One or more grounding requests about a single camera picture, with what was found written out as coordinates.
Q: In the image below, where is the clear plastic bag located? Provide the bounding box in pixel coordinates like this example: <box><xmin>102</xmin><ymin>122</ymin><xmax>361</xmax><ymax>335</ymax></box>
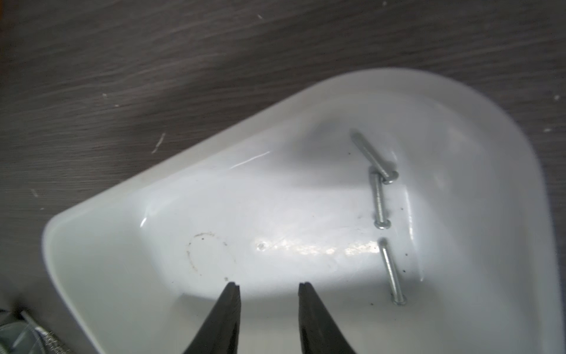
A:
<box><xmin>1</xmin><ymin>310</ymin><xmax>73</xmax><ymax>354</ymax></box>

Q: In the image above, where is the white plastic storage tray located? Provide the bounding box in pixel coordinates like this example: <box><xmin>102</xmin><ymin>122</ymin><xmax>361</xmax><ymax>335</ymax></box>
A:
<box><xmin>43</xmin><ymin>69</ymin><xmax>565</xmax><ymax>353</ymax></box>

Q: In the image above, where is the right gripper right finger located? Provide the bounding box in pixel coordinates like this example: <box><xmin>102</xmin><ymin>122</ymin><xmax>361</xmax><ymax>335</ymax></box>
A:
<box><xmin>299</xmin><ymin>283</ymin><xmax>355</xmax><ymax>353</ymax></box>

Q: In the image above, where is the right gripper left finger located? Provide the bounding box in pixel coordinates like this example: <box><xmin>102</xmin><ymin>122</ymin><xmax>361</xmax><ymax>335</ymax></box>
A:
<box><xmin>184</xmin><ymin>282</ymin><xmax>241</xmax><ymax>354</ymax></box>

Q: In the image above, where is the silver screw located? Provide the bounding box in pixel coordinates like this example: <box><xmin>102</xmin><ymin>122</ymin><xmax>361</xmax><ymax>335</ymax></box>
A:
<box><xmin>369</xmin><ymin>171</ymin><xmax>391</xmax><ymax>230</ymax></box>
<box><xmin>378</xmin><ymin>237</ymin><xmax>407</xmax><ymax>306</ymax></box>
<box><xmin>350</xmin><ymin>131</ymin><xmax>399</xmax><ymax>184</ymax></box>

